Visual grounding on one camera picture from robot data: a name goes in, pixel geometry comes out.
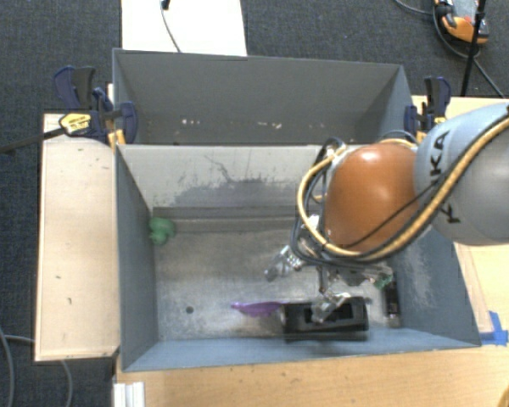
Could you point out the black cylinder on white bracket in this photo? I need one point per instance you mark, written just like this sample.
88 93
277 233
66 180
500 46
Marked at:
392 301

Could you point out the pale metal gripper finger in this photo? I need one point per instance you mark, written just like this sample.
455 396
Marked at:
327 305
282 263

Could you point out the pale wood board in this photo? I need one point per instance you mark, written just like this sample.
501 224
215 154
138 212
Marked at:
78 248

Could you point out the black rectangular tray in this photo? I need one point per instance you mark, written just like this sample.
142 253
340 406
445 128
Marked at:
352 318

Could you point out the grey metal bin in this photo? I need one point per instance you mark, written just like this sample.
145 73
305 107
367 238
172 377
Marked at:
220 269

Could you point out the purple flat plastic piece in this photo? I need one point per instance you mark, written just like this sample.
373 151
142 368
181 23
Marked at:
256 308

